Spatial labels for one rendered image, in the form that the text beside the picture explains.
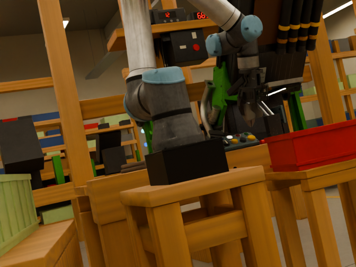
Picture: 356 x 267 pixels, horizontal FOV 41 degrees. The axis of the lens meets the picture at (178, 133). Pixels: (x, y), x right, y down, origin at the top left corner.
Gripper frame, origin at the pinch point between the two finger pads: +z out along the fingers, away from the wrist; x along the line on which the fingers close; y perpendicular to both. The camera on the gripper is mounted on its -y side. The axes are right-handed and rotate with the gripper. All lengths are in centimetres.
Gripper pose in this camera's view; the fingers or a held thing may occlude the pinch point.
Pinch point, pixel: (249, 123)
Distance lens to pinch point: 178.1
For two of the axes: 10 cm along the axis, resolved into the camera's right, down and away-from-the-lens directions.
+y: 5.8, 1.0, -8.1
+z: 1.1, 9.8, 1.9
